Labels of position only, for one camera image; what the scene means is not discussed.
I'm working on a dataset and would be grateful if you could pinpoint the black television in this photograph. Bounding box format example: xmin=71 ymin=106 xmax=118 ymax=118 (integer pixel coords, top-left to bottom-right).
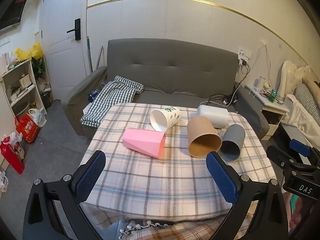
xmin=0 ymin=0 xmax=36 ymax=31

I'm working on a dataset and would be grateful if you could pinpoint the green plant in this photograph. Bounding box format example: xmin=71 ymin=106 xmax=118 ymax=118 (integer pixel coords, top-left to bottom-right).
xmin=31 ymin=57 xmax=47 ymax=78

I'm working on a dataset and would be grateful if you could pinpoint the yellow plastic bag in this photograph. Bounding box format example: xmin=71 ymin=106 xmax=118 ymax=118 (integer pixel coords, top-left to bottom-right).
xmin=14 ymin=42 xmax=44 ymax=62

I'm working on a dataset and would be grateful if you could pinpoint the grey cup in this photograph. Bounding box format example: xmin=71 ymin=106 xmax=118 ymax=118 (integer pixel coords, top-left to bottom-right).
xmin=217 ymin=124 xmax=246 ymax=162

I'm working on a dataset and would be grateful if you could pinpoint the brown cup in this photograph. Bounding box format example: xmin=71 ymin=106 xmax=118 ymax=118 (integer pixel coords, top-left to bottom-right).
xmin=187 ymin=116 xmax=223 ymax=158

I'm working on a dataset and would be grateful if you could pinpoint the grey plaid tablecloth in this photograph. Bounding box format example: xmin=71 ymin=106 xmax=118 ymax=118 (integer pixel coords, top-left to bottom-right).
xmin=79 ymin=103 xmax=276 ymax=225

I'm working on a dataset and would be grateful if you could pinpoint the white wall cord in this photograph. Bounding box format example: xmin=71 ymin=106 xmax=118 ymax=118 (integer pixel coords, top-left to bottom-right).
xmin=253 ymin=39 xmax=273 ymax=86

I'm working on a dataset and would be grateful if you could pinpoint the orange plaid pompom blanket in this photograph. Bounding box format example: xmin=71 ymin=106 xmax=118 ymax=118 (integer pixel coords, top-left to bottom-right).
xmin=117 ymin=214 xmax=253 ymax=240

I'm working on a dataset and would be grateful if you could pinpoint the pink faceted cup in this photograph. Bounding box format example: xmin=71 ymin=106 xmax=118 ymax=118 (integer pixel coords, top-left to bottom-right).
xmin=122 ymin=128 xmax=166 ymax=159

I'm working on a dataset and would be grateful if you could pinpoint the striped pillow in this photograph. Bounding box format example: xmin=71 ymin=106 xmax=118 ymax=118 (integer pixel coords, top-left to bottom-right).
xmin=294 ymin=83 xmax=320 ymax=127

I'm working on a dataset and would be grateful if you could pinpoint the mop pole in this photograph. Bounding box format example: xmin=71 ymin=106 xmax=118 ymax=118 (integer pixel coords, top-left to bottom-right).
xmin=86 ymin=36 xmax=94 ymax=73

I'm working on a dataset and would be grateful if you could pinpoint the white shelf unit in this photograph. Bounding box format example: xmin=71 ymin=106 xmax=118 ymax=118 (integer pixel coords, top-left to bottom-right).
xmin=1 ymin=59 xmax=47 ymax=117

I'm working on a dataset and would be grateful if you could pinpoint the person's right hand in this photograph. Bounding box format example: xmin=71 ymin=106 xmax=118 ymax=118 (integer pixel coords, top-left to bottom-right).
xmin=289 ymin=200 xmax=304 ymax=233

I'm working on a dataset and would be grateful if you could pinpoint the green checked cloth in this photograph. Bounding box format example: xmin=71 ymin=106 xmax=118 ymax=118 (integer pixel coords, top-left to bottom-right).
xmin=81 ymin=75 xmax=145 ymax=128

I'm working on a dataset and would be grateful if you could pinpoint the black charger cable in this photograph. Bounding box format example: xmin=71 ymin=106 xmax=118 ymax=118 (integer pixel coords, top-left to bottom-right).
xmin=224 ymin=58 xmax=251 ymax=106

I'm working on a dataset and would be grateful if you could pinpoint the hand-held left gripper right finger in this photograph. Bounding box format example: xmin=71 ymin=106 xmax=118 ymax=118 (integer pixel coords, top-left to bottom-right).
xmin=205 ymin=151 xmax=290 ymax=240

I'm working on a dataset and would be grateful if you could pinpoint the white cable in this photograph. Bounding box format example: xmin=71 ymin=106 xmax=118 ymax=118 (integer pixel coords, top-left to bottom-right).
xmin=199 ymin=90 xmax=238 ymax=107

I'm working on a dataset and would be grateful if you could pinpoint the white nightstand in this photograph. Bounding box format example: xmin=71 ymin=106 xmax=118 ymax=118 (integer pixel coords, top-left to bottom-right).
xmin=244 ymin=83 xmax=291 ymax=141

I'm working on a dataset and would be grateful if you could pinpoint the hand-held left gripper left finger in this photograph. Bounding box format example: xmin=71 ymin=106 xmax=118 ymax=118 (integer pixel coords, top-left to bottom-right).
xmin=22 ymin=150 xmax=107 ymax=240

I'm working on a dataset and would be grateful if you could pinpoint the white bedding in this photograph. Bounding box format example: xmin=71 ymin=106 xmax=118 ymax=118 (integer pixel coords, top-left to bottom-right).
xmin=281 ymin=94 xmax=320 ymax=136

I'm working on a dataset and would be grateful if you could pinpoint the blue packet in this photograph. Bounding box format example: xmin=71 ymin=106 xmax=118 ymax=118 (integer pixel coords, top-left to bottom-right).
xmin=88 ymin=90 xmax=101 ymax=103

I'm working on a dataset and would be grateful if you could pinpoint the white cup with green print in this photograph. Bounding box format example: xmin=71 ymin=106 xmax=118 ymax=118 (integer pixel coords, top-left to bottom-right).
xmin=150 ymin=106 xmax=181 ymax=132

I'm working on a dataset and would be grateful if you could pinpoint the white door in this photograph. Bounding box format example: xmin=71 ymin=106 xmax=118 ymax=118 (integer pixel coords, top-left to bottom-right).
xmin=39 ymin=0 xmax=88 ymax=101

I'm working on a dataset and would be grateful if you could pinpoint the cream bed headboard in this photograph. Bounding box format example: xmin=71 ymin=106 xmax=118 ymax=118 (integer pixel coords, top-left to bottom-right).
xmin=277 ymin=60 xmax=313 ymax=100

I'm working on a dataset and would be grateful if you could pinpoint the plain white cup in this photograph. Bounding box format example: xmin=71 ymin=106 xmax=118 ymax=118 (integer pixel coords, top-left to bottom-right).
xmin=196 ymin=105 xmax=229 ymax=130

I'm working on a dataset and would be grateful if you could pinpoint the white wall outlet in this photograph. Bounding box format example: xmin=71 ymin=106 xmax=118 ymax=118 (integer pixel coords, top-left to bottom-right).
xmin=237 ymin=45 xmax=253 ymax=67

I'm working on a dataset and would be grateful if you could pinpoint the red paper bag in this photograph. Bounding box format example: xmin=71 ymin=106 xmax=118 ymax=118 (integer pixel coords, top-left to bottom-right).
xmin=15 ymin=113 xmax=41 ymax=144

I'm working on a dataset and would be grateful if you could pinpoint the grey sofa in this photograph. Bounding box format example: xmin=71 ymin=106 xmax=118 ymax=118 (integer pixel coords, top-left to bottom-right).
xmin=61 ymin=39 xmax=270 ymax=141

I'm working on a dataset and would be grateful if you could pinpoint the red shopping bag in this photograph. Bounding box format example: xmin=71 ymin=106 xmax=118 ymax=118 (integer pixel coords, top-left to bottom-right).
xmin=0 ymin=134 xmax=26 ymax=175

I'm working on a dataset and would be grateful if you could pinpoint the black door lock handle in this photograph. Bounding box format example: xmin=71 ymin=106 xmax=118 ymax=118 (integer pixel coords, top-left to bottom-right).
xmin=66 ymin=18 xmax=82 ymax=41

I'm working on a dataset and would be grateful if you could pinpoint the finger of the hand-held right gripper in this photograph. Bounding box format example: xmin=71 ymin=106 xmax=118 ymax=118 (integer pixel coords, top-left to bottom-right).
xmin=266 ymin=145 xmax=305 ymax=172
xmin=289 ymin=139 xmax=320 ymax=166

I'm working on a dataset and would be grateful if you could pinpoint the white plastic bag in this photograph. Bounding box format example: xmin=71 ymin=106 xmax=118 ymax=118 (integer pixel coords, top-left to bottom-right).
xmin=28 ymin=108 xmax=47 ymax=128

